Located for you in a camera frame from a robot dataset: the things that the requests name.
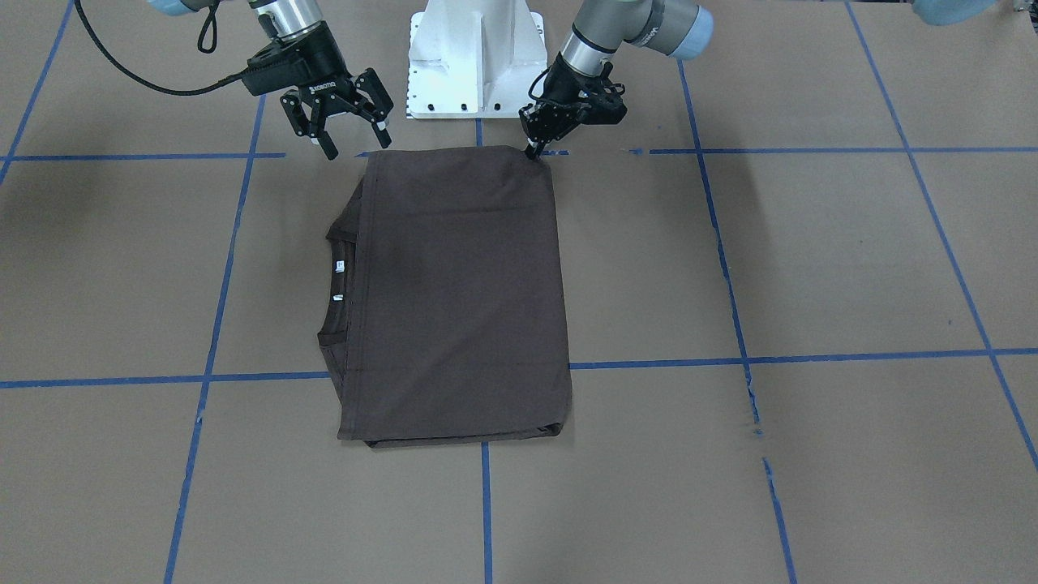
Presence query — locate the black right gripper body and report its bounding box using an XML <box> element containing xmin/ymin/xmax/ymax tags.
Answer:
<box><xmin>276</xmin><ymin>23</ymin><xmax>366</xmax><ymax>114</ymax></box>

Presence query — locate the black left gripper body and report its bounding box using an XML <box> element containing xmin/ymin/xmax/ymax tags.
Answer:
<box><xmin>519</xmin><ymin>54</ymin><xmax>609</xmax><ymax>143</ymax></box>

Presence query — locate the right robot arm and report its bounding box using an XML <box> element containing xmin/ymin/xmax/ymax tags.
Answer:
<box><xmin>156</xmin><ymin>1</ymin><xmax>393</xmax><ymax>160</ymax></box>

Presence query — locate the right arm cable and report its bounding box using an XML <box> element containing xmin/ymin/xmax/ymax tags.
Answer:
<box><xmin>73</xmin><ymin>0</ymin><xmax>248</xmax><ymax>98</ymax></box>

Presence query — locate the white camera pedestal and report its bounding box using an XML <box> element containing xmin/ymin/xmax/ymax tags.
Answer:
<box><xmin>405</xmin><ymin>1</ymin><xmax>549</xmax><ymax>119</ymax></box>

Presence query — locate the brown t-shirt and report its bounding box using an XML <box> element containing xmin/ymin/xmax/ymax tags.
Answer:
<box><xmin>318</xmin><ymin>145</ymin><xmax>573</xmax><ymax>449</ymax></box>

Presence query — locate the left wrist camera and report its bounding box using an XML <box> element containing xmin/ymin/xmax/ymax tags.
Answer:
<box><xmin>574</xmin><ymin>77</ymin><xmax>628</xmax><ymax>126</ymax></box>

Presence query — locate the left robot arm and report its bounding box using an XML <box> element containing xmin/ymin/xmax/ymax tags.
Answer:
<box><xmin>519</xmin><ymin>1</ymin><xmax>714</xmax><ymax>160</ymax></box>

